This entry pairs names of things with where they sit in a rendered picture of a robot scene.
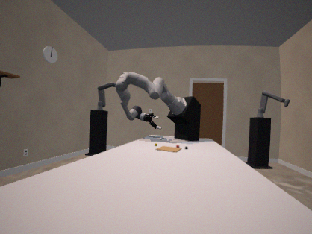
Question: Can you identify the tan flat mat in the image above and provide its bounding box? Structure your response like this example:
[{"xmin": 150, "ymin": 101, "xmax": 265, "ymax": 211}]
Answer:
[{"xmin": 155, "ymin": 146, "xmax": 179, "ymax": 152}]

